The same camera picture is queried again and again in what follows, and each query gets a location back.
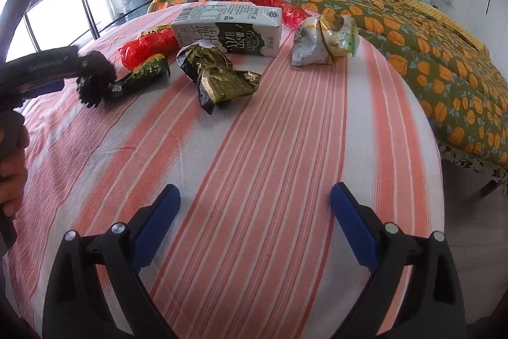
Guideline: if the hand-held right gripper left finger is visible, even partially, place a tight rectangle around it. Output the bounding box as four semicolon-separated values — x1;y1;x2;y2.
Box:
42;183;182;339

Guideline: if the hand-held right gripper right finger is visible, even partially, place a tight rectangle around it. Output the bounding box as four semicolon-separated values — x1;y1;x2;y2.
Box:
330;182;467;339

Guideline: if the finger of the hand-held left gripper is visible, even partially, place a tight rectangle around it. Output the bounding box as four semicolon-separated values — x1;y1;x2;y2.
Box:
0;80;66;111
0;47;86;85

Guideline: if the black netted foam sleeve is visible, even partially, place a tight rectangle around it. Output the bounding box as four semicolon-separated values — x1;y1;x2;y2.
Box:
76;50;117;108

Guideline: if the dark green snack wrapper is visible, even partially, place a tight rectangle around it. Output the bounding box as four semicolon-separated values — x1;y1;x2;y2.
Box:
107;53;171;101

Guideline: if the gold black wrapper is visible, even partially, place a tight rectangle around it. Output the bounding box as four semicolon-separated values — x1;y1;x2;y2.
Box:
176;39;262;115

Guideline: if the white milk carton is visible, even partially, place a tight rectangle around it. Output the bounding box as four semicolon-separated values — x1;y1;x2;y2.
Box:
170;2;283;58

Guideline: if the green white snack bag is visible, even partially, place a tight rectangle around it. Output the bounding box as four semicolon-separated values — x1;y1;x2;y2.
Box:
291;14;360;66

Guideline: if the person's left hand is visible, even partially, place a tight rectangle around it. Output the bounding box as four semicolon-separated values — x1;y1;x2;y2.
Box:
0;125;30;218

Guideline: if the orange striped tablecloth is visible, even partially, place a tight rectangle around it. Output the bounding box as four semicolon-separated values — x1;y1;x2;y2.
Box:
0;1;445;339

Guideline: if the orange flower quilt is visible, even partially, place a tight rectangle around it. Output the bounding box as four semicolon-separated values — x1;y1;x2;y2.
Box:
147;0;508;165

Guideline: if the long red wrapper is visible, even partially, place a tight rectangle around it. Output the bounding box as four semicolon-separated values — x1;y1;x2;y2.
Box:
248;0;308;31

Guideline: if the white wardrobe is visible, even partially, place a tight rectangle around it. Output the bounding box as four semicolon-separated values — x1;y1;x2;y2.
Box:
474;0;508;58

